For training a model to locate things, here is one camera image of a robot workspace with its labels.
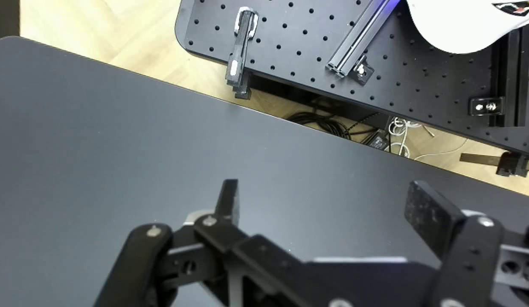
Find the wide black extrusion rail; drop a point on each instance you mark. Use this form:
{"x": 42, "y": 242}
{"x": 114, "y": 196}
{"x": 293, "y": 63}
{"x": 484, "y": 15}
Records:
{"x": 513, "y": 78}

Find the black aluminium extrusion rail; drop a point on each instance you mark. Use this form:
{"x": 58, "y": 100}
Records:
{"x": 355, "y": 42}

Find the black perforated breadboard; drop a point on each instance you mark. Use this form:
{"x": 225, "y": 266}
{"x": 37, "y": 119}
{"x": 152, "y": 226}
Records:
{"x": 298, "y": 34}

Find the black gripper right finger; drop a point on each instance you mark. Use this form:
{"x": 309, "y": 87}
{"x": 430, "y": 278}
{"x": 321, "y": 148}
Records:
{"x": 469, "y": 255}

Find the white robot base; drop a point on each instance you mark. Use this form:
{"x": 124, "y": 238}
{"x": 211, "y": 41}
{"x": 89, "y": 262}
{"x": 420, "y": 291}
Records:
{"x": 457, "y": 25}

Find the small corner bracket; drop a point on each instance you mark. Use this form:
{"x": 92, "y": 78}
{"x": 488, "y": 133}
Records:
{"x": 362, "y": 70}

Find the corner bracket with screws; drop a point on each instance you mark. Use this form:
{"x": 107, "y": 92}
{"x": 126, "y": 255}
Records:
{"x": 484, "y": 105}

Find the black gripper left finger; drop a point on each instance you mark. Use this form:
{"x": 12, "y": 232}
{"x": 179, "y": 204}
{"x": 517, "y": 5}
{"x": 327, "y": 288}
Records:
{"x": 145, "y": 255}

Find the black table edge clamp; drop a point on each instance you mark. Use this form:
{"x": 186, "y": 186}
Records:
{"x": 512, "y": 163}

